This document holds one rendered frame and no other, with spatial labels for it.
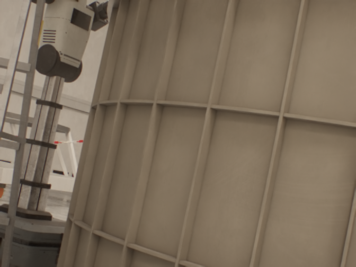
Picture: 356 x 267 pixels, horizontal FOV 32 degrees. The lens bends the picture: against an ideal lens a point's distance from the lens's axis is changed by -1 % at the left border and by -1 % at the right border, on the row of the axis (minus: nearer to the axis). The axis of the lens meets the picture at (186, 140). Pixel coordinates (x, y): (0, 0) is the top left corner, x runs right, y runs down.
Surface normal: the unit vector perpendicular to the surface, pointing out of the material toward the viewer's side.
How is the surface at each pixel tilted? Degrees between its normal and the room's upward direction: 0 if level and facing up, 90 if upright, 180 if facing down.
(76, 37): 90
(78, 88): 90
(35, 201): 90
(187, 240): 90
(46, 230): 45
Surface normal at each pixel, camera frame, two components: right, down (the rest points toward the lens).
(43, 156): 0.83, 0.13
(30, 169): -0.52, -0.16
